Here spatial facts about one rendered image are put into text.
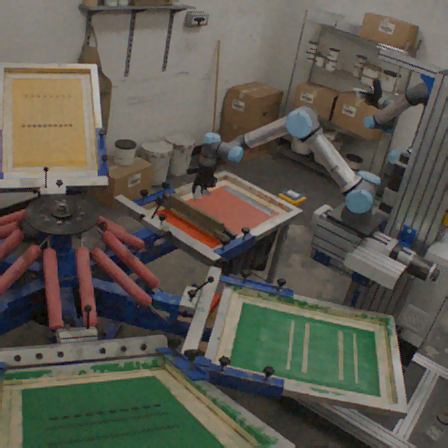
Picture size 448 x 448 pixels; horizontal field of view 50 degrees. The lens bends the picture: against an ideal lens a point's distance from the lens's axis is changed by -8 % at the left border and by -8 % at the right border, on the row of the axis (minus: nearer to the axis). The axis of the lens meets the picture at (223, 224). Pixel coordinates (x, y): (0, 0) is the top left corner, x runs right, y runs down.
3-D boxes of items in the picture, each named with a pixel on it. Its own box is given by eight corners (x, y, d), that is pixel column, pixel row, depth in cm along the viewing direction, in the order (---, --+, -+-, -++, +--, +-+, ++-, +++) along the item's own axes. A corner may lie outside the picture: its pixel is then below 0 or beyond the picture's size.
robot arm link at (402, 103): (425, 96, 243) (365, 134, 285) (438, 97, 249) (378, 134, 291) (418, 76, 246) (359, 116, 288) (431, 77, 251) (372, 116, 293)
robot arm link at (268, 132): (317, 97, 233) (232, 134, 260) (311, 101, 224) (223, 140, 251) (328, 119, 236) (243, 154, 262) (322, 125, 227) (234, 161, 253)
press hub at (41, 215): (73, 383, 283) (73, 172, 215) (117, 425, 264) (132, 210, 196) (16, 417, 255) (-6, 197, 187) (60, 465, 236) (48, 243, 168)
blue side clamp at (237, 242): (245, 242, 269) (248, 230, 266) (253, 246, 267) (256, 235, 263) (207, 262, 248) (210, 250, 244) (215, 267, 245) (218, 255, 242)
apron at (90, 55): (103, 134, 462) (115, 22, 409) (108, 137, 458) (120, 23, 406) (56, 146, 424) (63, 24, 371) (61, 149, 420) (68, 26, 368)
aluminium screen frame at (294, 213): (224, 176, 329) (225, 170, 327) (301, 216, 301) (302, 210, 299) (130, 211, 273) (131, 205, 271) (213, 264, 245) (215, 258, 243)
